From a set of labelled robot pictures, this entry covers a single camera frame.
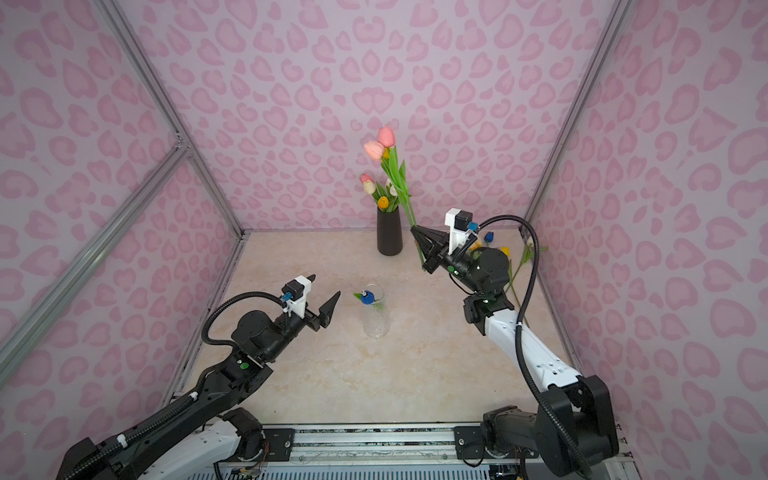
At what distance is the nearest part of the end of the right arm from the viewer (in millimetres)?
623

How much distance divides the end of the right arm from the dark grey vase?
0.35 metres

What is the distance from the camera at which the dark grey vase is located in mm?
1037
